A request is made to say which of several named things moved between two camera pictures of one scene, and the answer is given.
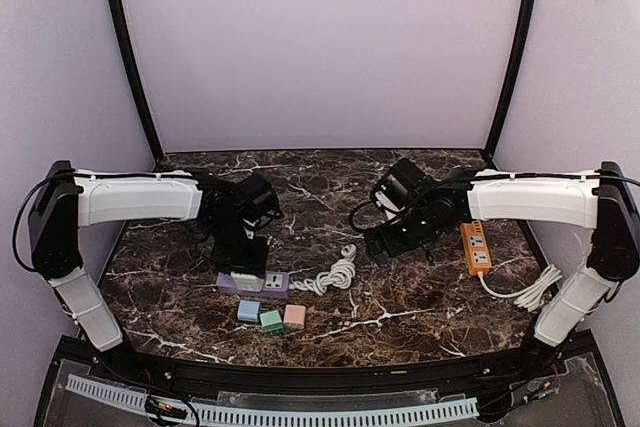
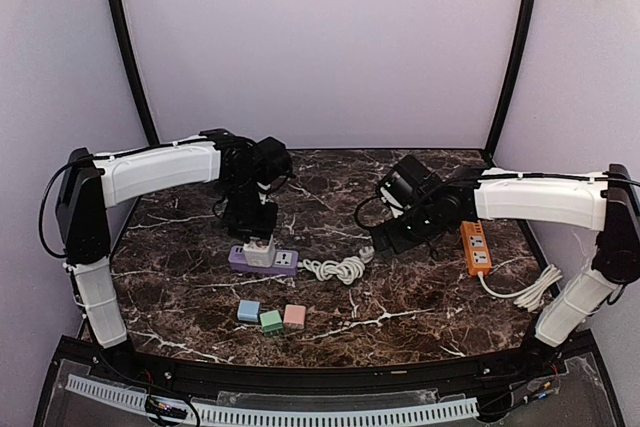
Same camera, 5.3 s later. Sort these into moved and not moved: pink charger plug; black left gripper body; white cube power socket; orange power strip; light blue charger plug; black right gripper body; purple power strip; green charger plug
Moved: white cube power socket; black left gripper body; purple power strip
Not moved: green charger plug; light blue charger plug; pink charger plug; black right gripper body; orange power strip
